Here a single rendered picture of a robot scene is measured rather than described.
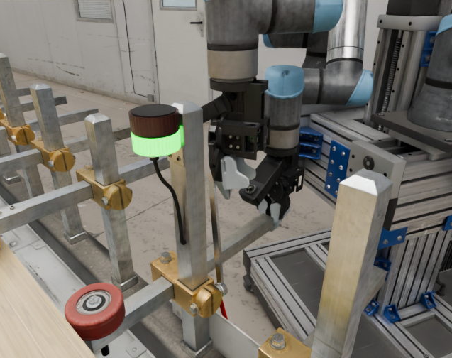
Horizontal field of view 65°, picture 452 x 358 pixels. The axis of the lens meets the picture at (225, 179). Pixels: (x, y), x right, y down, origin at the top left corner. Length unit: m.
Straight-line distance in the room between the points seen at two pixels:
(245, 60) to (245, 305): 1.41
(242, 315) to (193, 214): 1.25
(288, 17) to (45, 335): 0.53
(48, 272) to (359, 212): 0.93
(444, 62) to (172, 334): 0.78
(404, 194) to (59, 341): 0.71
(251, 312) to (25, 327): 1.29
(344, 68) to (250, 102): 0.31
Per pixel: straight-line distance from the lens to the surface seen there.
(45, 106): 0.91
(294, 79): 0.67
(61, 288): 1.06
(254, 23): 0.52
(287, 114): 0.68
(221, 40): 0.51
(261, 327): 1.70
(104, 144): 0.69
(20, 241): 1.28
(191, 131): 0.47
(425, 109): 0.91
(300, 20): 0.54
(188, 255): 0.56
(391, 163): 0.81
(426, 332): 1.58
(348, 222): 0.34
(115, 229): 0.78
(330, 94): 0.78
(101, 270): 0.94
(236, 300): 1.80
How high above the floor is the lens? 1.29
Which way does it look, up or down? 27 degrees down
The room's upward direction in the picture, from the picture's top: straight up
